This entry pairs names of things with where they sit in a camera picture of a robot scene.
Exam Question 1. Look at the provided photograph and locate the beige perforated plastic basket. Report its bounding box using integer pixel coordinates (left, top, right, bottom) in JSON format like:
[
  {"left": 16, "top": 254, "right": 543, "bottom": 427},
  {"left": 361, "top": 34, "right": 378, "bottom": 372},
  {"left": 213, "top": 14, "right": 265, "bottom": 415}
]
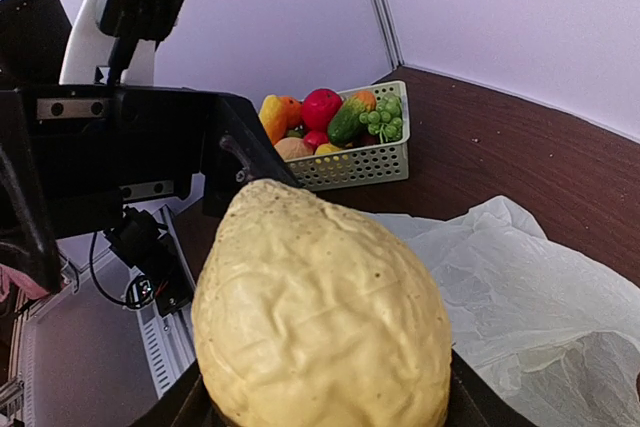
[{"left": 286, "top": 80, "right": 411, "bottom": 192}]

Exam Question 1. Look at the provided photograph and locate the yellow lemon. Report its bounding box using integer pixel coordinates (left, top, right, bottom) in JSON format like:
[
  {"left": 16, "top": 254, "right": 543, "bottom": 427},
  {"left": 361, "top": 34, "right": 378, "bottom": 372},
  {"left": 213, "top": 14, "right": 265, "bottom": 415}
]
[
  {"left": 191, "top": 179, "right": 452, "bottom": 426},
  {"left": 315, "top": 143, "right": 342, "bottom": 156}
]

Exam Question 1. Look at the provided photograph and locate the orange fruit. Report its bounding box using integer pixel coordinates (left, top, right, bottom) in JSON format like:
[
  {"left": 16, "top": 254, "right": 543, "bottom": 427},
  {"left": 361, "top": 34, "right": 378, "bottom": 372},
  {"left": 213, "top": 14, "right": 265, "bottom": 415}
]
[{"left": 279, "top": 96, "right": 302, "bottom": 129}]

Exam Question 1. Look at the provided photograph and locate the peach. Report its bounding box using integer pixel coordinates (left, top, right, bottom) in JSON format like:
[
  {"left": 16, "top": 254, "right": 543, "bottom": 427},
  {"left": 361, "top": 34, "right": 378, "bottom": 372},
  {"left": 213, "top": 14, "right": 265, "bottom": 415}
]
[{"left": 275, "top": 137, "right": 315, "bottom": 161}]

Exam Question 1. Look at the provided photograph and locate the aluminium front rail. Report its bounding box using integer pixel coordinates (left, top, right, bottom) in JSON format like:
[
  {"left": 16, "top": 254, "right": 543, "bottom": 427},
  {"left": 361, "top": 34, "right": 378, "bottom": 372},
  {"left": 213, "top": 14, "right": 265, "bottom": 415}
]
[{"left": 0, "top": 196, "right": 201, "bottom": 427}]

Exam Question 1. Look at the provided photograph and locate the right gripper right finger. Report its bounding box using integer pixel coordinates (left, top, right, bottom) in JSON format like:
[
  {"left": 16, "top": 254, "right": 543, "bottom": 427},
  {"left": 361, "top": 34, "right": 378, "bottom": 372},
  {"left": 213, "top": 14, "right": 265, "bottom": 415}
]
[{"left": 445, "top": 351, "right": 535, "bottom": 427}]

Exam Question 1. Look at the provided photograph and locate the left aluminium corner post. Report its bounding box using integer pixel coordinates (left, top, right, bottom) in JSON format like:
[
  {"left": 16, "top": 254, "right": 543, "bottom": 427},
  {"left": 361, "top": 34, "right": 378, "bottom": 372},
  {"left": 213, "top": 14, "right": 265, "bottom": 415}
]
[{"left": 371, "top": 0, "right": 404, "bottom": 70}]

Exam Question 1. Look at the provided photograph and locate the yellow lemon in basket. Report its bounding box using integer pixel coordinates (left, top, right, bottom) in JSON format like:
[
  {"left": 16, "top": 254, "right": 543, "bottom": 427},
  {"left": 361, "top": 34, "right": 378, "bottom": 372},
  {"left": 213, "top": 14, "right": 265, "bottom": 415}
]
[{"left": 315, "top": 143, "right": 342, "bottom": 156}]

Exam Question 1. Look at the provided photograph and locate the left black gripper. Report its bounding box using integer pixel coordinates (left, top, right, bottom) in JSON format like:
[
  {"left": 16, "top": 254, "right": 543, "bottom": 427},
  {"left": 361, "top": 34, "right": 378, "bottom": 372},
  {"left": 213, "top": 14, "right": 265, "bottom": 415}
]
[{"left": 1, "top": 85, "right": 300, "bottom": 295}]

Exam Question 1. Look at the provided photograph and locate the dark red fruit in basket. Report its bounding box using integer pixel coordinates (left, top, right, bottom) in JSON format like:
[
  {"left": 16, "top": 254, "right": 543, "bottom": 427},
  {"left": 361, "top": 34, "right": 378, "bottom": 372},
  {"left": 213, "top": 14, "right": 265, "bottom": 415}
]
[{"left": 358, "top": 133, "right": 380, "bottom": 147}]

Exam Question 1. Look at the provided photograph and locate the pale green plastic bag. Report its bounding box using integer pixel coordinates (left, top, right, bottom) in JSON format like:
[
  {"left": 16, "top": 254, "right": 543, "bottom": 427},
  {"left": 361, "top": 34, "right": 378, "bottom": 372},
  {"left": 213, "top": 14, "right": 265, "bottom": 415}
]
[{"left": 377, "top": 196, "right": 639, "bottom": 426}]

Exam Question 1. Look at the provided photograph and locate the orange yellow mango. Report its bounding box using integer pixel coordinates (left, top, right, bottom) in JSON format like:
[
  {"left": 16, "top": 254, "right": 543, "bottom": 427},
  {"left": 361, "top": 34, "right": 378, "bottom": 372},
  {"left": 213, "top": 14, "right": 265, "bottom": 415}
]
[{"left": 259, "top": 95, "right": 288, "bottom": 145}]

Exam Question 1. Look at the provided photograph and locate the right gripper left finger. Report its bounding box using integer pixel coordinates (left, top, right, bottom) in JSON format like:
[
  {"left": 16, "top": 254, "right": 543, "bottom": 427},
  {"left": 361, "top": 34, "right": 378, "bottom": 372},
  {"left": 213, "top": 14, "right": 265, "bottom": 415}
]
[{"left": 130, "top": 361, "right": 220, "bottom": 427}]

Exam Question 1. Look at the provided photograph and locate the green orange papaya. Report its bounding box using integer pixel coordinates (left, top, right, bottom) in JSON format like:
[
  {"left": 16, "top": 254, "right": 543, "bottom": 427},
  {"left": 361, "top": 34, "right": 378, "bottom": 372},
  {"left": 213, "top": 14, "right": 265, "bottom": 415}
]
[{"left": 327, "top": 90, "right": 376, "bottom": 147}]

